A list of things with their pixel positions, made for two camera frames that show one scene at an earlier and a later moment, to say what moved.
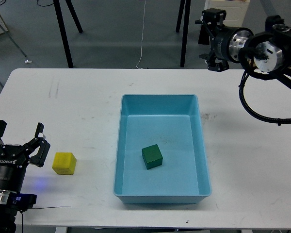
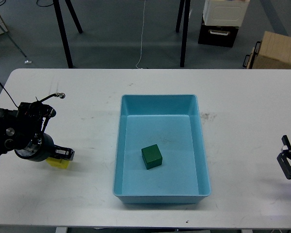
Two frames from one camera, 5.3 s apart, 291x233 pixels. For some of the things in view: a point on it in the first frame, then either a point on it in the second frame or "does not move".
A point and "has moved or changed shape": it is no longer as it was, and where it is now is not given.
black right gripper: (220, 39) -> (290, 172)
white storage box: (235, 10) does not move
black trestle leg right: (186, 16) does not move
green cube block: (152, 156) does not move
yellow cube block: (64, 163) has moved or changed shape
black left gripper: (8, 164) -> (41, 146)
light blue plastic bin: (176, 123) does not move
